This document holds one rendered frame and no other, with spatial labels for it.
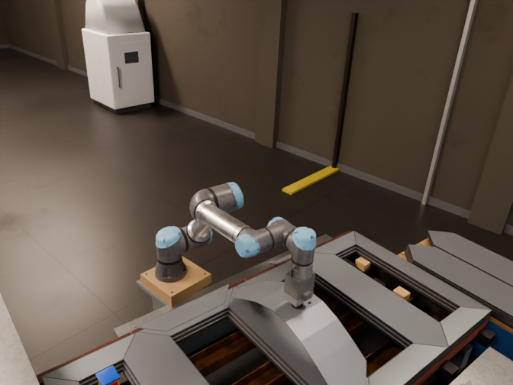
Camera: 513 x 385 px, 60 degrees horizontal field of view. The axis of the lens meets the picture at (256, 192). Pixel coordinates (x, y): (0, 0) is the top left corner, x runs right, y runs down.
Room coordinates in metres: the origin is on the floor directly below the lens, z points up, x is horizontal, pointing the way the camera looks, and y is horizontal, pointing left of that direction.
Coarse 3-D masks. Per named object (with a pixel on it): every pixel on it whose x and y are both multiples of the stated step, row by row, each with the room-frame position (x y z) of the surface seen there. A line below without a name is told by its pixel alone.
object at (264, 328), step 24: (384, 264) 1.74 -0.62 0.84; (336, 288) 1.53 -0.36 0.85; (216, 312) 1.35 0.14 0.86; (240, 312) 1.35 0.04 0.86; (264, 312) 1.36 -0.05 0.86; (360, 312) 1.41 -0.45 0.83; (264, 336) 1.23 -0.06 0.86; (288, 336) 1.24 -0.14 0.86; (288, 360) 1.13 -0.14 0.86; (96, 384) 1.02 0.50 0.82; (312, 384) 1.03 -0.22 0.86; (408, 384) 1.07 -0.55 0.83
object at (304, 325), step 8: (320, 304) 1.23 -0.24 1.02; (304, 312) 1.18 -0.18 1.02; (312, 312) 1.19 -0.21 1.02; (320, 312) 1.20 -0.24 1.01; (328, 312) 1.20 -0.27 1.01; (296, 320) 1.15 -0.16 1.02; (304, 320) 1.15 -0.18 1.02; (312, 320) 1.16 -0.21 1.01; (320, 320) 1.17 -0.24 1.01; (328, 320) 1.17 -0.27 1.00; (296, 328) 1.12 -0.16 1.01; (304, 328) 1.12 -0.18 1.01; (312, 328) 1.13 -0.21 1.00; (320, 328) 1.14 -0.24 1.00; (296, 336) 1.09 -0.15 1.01; (304, 336) 1.10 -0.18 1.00
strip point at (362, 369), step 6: (360, 366) 1.06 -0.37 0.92; (354, 372) 1.03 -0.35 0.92; (360, 372) 1.04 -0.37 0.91; (342, 378) 1.00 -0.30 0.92; (348, 378) 1.01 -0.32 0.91; (354, 378) 1.02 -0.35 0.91; (360, 378) 1.02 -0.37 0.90; (336, 384) 0.98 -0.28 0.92; (342, 384) 0.99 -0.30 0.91; (348, 384) 0.99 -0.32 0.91; (354, 384) 1.00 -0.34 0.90; (360, 384) 1.00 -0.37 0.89
